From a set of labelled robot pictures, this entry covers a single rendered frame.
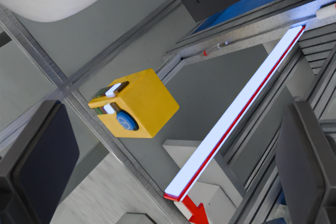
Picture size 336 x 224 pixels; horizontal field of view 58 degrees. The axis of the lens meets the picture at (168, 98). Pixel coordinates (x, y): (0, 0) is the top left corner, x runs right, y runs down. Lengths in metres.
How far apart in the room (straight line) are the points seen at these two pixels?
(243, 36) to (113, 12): 0.65
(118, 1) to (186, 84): 0.42
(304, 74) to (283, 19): 1.23
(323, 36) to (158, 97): 1.03
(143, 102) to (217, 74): 0.85
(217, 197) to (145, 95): 0.59
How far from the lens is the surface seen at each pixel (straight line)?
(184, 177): 0.32
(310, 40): 1.51
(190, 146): 0.98
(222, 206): 1.09
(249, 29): 0.56
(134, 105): 0.54
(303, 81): 1.77
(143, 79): 0.55
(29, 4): 0.22
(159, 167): 1.16
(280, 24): 0.54
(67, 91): 1.01
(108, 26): 1.11
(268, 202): 0.96
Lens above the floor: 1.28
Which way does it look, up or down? 29 degrees down
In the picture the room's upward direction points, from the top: 137 degrees counter-clockwise
